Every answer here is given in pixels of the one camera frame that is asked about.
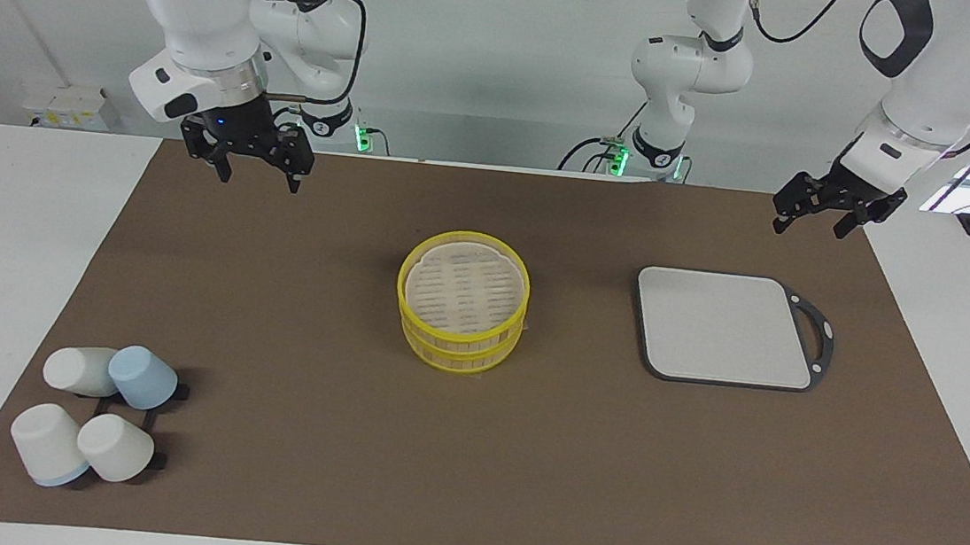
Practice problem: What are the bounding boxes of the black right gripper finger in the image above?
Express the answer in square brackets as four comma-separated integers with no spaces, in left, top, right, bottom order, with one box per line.
[176,117,238,186]
[270,126,319,195]

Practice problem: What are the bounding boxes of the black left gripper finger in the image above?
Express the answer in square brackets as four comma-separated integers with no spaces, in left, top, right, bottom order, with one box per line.
[834,183,909,245]
[769,169,838,240]

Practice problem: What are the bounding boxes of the yellow rimmed steamer lid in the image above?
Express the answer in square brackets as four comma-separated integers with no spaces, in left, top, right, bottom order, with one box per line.
[392,226,536,350]

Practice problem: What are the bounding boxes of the yellow bamboo steamer basket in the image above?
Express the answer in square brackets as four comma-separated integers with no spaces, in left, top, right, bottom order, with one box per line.
[396,305,528,381]

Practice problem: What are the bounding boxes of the white box yellow labels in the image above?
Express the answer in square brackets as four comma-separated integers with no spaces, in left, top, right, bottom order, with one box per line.
[19,81,126,136]

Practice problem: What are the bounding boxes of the grey cutting board dark rim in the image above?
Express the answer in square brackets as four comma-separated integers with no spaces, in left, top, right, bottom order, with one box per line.
[626,264,841,397]

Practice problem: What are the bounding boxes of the brown table mat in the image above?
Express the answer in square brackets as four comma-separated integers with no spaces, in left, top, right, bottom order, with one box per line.
[0,117,970,545]

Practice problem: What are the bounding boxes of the light blue cup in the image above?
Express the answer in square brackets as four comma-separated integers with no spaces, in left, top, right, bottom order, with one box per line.
[104,343,182,414]

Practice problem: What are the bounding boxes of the black cup rack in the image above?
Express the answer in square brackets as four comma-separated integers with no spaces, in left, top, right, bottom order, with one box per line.
[88,375,192,474]

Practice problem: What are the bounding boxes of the cream cup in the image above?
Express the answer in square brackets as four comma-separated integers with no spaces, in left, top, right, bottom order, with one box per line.
[73,410,159,487]

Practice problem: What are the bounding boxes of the white cup blue base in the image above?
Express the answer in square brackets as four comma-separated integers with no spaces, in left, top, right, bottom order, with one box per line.
[5,400,97,492]

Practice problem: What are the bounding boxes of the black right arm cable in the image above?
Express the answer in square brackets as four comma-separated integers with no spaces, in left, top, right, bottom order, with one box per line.
[274,0,370,110]

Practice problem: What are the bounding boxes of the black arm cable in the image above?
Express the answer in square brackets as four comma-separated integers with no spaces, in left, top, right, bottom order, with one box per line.
[274,0,370,110]
[734,0,970,160]

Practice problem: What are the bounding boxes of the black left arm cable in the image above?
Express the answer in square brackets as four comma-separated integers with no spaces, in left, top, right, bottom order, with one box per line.
[734,0,970,160]

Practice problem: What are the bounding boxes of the black left base cable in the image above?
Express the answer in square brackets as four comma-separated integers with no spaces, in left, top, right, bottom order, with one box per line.
[557,93,650,180]

